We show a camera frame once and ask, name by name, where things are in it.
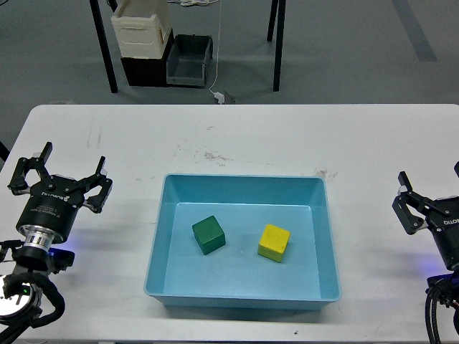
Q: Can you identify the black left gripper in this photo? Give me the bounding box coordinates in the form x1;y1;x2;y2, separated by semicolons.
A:
7;141;113;242

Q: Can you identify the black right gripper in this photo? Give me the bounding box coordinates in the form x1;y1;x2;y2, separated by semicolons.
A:
392;161;459;271

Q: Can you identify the green block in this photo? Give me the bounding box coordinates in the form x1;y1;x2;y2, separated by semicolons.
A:
192;216;226;255

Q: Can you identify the yellow block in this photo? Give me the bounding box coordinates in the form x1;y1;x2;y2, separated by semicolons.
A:
257;224;290;263

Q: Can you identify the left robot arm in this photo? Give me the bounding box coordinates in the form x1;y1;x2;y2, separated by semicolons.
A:
1;143;113;343

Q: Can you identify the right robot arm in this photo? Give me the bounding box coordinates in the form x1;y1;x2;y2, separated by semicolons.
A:
392;171;458;343

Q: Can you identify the light blue plastic box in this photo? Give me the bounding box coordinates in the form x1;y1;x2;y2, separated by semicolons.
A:
144;174;341;310

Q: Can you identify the black crate under cream crate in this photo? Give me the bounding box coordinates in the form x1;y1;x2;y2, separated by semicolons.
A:
120;32;174;87

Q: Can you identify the black table leg left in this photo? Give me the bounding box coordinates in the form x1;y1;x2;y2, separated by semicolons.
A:
89;0;118;93

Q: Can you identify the black table leg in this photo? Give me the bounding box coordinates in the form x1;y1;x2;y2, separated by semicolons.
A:
266;0;286;92
89;0;118;93

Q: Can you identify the dark grey storage bin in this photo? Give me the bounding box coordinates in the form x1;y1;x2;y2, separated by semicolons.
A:
166;34;213;87

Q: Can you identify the cream plastic crate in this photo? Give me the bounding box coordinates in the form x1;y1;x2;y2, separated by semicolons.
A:
111;0;171;59

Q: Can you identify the white power adapter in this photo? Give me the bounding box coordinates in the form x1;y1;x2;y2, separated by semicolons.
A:
213;92;225;105

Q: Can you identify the black table leg right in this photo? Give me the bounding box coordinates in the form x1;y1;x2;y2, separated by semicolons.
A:
266;0;286;92

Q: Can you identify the white hanging cable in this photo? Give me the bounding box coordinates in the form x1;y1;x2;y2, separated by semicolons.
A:
209;0;222;95

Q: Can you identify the white cable bundle on floor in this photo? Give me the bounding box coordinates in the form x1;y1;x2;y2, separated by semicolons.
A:
167;0;218;8

